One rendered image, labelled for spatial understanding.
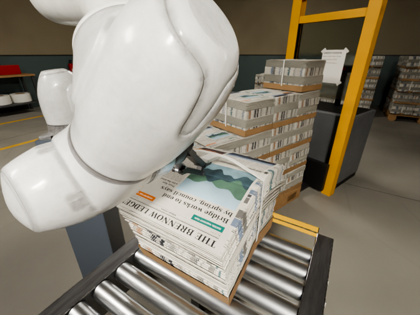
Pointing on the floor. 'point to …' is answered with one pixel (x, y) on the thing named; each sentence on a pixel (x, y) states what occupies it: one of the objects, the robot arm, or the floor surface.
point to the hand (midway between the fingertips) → (216, 127)
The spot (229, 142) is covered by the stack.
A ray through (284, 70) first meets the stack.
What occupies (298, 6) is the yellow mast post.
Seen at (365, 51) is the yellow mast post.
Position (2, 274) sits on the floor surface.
